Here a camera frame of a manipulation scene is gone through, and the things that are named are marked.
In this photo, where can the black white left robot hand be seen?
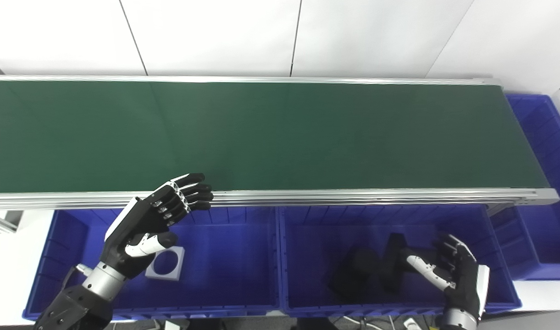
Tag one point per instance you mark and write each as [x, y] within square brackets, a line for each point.
[137, 224]

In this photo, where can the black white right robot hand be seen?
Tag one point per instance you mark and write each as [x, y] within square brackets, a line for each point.
[465, 284]

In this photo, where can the aluminium conveyor leg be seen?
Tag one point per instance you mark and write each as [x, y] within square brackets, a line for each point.
[2, 222]

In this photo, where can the black cylinder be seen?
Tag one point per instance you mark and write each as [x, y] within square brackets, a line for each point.
[371, 270]

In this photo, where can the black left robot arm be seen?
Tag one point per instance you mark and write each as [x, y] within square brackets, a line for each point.
[78, 307]

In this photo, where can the green conveyor belt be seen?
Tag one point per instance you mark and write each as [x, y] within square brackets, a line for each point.
[280, 137]

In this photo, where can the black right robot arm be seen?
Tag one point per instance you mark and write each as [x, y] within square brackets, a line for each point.
[458, 321]

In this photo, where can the white square part with hole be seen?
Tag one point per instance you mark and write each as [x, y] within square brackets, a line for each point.
[178, 268]

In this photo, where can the blue plastic bin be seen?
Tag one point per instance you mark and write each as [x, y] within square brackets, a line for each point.
[546, 220]
[316, 247]
[224, 266]

